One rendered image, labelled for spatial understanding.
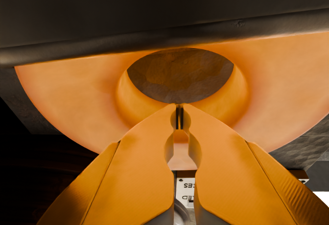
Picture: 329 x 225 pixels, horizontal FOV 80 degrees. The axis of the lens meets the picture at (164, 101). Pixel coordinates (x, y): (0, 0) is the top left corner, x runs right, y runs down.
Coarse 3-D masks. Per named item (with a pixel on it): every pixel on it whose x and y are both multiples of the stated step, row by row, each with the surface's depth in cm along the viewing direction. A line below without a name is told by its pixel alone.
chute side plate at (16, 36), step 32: (0, 0) 3; (32, 0) 3; (64, 0) 3; (96, 0) 3; (128, 0) 3; (160, 0) 3; (192, 0) 3; (224, 0) 3; (256, 0) 3; (288, 0) 3; (320, 0) 3; (0, 32) 4; (32, 32) 4; (64, 32) 4; (96, 32) 4
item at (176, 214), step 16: (0, 176) 23; (16, 176) 23; (32, 176) 23; (48, 176) 23; (64, 176) 24; (0, 192) 21; (16, 192) 21; (32, 192) 22; (48, 192) 22; (0, 208) 20; (16, 208) 20; (32, 208) 21; (0, 224) 18; (16, 224) 19; (32, 224) 19; (176, 224) 31
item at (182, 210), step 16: (0, 144) 30; (16, 144) 29; (32, 144) 29; (48, 144) 29; (64, 144) 29; (0, 160) 23; (16, 160) 23; (32, 160) 23; (48, 160) 23; (64, 160) 27; (80, 160) 28; (176, 208) 32
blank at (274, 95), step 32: (64, 64) 8; (96, 64) 8; (128, 64) 8; (256, 64) 8; (288, 64) 8; (320, 64) 8; (32, 96) 10; (64, 96) 9; (96, 96) 9; (128, 96) 12; (224, 96) 12; (256, 96) 9; (288, 96) 9; (320, 96) 9; (64, 128) 11; (96, 128) 11; (128, 128) 11; (256, 128) 11; (288, 128) 11; (192, 160) 14
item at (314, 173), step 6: (318, 162) 738; (324, 162) 738; (312, 168) 722; (318, 168) 722; (324, 168) 721; (312, 174) 707; (318, 174) 706; (324, 174) 706; (312, 180) 691; (318, 180) 690; (324, 180) 690; (312, 186) 676; (318, 186) 676; (324, 186) 676
